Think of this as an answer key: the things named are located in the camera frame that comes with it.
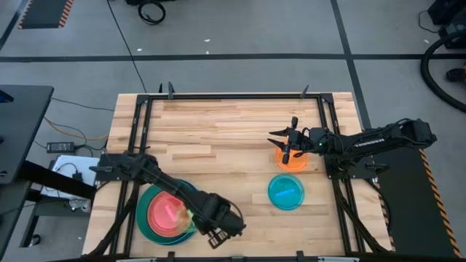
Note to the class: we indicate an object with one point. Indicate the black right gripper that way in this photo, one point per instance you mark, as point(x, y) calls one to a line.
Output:
point(300, 140)

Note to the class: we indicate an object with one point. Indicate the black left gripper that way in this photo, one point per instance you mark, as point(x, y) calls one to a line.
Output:
point(218, 218)

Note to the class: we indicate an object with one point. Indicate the orange transparent plastic plate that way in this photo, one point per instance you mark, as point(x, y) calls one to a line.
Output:
point(296, 163)

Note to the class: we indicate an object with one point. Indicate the green transparent plastic plate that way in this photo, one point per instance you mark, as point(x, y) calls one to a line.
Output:
point(189, 220)

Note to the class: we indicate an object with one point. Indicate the cyan transparent plastic plate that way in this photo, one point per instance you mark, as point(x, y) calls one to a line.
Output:
point(285, 193)

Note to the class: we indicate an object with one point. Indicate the pink transparent plastic plate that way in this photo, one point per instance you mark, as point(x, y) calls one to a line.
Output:
point(164, 214)

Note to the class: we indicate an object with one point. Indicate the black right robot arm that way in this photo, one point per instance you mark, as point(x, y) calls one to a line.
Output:
point(367, 142)

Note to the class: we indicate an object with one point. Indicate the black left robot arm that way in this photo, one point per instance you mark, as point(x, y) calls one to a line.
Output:
point(153, 171)

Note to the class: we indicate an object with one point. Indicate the large blue plastic plate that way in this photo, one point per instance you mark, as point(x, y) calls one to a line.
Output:
point(190, 186)

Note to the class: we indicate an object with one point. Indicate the large green plastic plate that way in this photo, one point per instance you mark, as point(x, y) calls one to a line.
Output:
point(141, 214)

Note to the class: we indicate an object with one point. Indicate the black hazard-striped floor mat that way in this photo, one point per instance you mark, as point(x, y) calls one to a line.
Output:
point(407, 203)
point(43, 12)

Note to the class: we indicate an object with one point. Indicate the white box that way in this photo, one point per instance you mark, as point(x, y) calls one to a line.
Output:
point(67, 163)

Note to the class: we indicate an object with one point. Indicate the black power adapter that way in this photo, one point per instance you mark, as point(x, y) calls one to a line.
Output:
point(60, 147)

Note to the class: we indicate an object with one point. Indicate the black and red tool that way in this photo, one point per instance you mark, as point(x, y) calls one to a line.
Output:
point(457, 74)

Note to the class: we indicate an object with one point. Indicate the black equipment case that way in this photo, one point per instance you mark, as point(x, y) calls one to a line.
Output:
point(451, 14)

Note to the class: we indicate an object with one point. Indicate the black side desk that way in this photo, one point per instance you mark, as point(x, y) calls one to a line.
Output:
point(22, 123)

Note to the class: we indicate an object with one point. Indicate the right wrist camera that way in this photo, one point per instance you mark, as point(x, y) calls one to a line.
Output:
point(318, 136)

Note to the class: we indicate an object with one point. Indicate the grey frame clamp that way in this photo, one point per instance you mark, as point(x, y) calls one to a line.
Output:
point(304, 92)
point(170, 91)

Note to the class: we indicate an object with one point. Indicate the black metal table frame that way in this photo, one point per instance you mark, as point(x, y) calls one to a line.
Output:
point(233, 97)

